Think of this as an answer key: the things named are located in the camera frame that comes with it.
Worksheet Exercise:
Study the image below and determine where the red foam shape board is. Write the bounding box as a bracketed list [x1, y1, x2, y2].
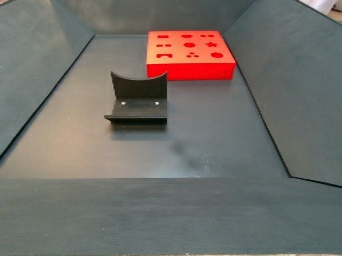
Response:
[146, 30, 237, 80]

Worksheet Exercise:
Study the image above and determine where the black curved holder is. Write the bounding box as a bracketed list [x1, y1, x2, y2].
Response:
[105, 73, 167, 123]

